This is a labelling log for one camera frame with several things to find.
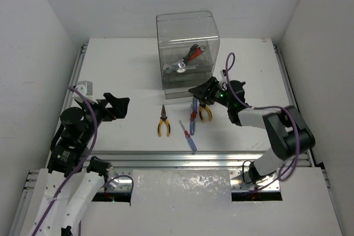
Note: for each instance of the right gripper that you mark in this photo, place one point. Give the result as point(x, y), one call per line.
point(205, 92)

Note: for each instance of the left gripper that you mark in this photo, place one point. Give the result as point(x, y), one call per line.
point(104, 108)

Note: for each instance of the smoky top tray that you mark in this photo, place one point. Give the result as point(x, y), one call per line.
point(171, 51)

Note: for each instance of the red blue small screwdriver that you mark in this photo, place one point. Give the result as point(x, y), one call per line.
point(192, 125)

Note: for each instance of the red handle adjustable wrench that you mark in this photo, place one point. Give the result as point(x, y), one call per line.
point(200, 50)

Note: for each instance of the yellow long-nose pliers left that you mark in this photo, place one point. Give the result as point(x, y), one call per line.
point(164, 120)

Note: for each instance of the smoky middle tray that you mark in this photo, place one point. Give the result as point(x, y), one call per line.
point(183, 83)

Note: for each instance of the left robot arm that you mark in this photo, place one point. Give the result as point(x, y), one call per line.
point(66, 164)

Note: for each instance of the red clear screwdriver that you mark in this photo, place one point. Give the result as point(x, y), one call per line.
point(188, 138)

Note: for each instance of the smoky bottom tray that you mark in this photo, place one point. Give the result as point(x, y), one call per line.
point(178, 92)

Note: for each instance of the black handle adjustable wrench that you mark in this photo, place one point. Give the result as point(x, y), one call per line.
point(180, 66)

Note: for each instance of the clear acrylic box cover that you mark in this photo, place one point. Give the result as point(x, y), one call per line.
point(186, 25)

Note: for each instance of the smoky tray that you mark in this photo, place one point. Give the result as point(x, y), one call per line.
point(178, 92)
point(171, 51)
point(183, 83)

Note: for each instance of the aluminium frame rail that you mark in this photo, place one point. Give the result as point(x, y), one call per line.
point(124, 68)

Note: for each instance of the blue handle screwdriver long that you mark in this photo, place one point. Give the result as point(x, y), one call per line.
point(194, 106)

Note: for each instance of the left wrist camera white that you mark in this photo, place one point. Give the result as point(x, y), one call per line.
point(86, 89)

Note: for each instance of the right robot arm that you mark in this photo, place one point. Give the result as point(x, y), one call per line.
point(288, 134)

